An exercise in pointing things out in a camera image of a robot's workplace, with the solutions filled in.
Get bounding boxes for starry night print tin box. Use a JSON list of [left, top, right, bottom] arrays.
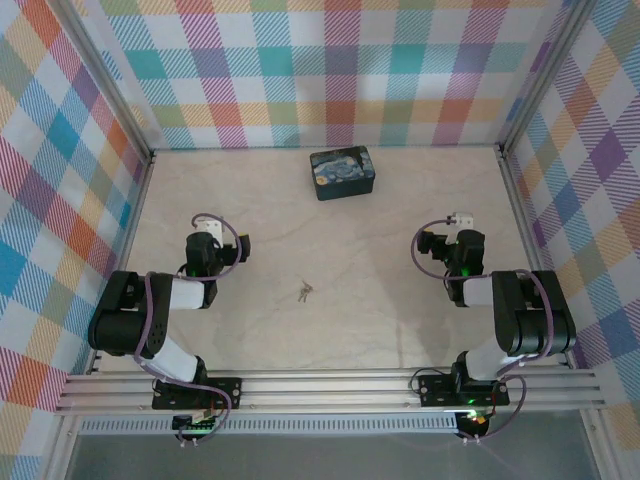
[[309, 145, 379, 203]]

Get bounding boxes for plaid colourful cloth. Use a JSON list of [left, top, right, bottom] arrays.
[[509, 0, 640, 480], [79, 0, 569, 151], [0, 0, 151, 480]]

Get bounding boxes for green left controller board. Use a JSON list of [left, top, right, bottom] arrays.
[[172, 412, 222, 434]]

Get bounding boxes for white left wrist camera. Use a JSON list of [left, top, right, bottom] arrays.
[[193, 215, 224, 242]]

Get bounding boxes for aluminium side rail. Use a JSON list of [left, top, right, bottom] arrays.
[[85, 154, 157, 375], [498, 144, 575, 370]]

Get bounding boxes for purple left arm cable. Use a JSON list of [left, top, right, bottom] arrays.
[[133, 213, 250, 444]]

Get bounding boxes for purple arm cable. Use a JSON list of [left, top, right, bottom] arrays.
[[410, 218, 556, 444], [133, 213, 250, 444]]

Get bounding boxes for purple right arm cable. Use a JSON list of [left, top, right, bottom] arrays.
[[410, 218, 556, 444]]

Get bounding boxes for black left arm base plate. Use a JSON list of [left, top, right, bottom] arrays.
[[152, 377, 243, 411]]

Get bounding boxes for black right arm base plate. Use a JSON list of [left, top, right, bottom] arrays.
[[417, 373, 511, 407]]

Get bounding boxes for aluminium mounting rail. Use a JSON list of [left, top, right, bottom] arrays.
[[53, 368, 609, 415]]

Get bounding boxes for grey slotted cable duct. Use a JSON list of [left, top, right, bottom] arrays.
[[79, 415, 460, 435]]

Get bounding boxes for aluminium frame post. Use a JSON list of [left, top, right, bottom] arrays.
[[498, 0, 599, 157], [49, 0, 154, 166]]

